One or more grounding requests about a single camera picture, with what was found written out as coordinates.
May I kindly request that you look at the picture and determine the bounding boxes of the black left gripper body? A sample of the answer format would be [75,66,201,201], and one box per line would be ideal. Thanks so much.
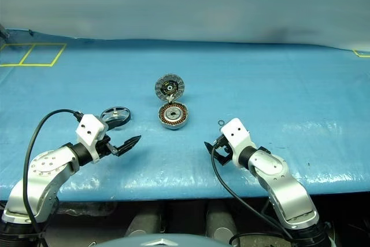
[97,135,120,160]

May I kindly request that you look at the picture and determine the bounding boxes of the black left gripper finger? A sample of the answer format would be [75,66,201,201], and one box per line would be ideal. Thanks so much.
[120,135,142,148]
[115,139,140,157]

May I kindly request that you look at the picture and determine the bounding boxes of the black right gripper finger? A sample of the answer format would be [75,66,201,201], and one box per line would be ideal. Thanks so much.
[214,152,231,168]
[203,141,221,155]

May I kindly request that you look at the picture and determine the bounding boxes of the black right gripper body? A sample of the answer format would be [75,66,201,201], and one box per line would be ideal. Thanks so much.
[214,134,234,158]

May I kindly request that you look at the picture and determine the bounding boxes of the silver motor housing copper windings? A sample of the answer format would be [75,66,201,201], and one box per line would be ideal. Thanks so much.
[157,100,192,130]

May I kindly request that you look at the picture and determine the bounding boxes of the round motor cover circuit board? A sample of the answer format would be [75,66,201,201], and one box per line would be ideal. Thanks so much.
[154,72,186,104]

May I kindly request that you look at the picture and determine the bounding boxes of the grey rounded cylinder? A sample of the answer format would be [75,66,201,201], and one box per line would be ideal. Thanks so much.
[126,208,163,238]
[205,207,237,242]

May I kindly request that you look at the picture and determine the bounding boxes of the blue foam table cover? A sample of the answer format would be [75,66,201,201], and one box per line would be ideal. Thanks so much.
[0,28,370,202]

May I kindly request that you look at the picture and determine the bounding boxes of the yellow tape double square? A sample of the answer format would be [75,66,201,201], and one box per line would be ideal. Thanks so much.
[0,42,68,68]

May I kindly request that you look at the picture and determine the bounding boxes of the dark metal fixture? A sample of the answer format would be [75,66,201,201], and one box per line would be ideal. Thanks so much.
[0,23,11,40]

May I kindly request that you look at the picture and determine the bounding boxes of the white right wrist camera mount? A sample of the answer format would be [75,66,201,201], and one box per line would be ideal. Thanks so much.
[220,117,258,168]

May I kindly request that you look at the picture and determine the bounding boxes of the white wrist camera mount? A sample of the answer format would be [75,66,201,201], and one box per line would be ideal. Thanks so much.
[220,117,258,168]
[75,113,109,163]

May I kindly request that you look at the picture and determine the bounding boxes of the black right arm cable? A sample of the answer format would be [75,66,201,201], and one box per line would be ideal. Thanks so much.
[210,142,293,247]

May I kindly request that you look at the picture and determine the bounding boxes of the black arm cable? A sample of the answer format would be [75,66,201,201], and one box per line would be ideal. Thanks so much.
[23,109,84,247]
[210,142,293,247]

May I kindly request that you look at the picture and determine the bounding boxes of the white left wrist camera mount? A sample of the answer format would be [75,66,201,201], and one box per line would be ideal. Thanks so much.
[75,113,109,163]

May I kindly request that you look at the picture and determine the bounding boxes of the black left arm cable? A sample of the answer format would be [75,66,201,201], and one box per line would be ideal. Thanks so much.
[23,109,84,247]

